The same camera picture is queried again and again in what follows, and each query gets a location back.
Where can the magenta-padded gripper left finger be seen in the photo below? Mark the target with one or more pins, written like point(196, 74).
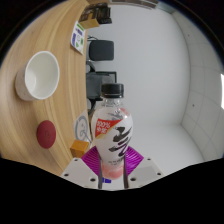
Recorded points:
point(80, 173)

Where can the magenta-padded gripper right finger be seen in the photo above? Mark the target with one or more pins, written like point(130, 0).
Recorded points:
point(143, 171)

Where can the clear drink bottle black cap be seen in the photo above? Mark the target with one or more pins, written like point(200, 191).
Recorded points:
point(111, 133)

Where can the flat round red coaster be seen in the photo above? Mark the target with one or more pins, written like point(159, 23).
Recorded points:
point(46, 134)

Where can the white speckled cup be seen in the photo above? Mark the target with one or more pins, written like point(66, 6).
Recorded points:
point(38, 75)

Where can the ceiling light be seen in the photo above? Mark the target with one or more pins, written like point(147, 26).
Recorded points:
point(222, 91)

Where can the black office chair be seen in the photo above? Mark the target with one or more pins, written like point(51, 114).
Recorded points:
point(101, 50)

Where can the white green purple leaflet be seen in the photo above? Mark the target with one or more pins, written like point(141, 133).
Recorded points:
point(78, 36)

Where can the black box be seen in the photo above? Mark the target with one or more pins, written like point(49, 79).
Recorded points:
point(100, 13)

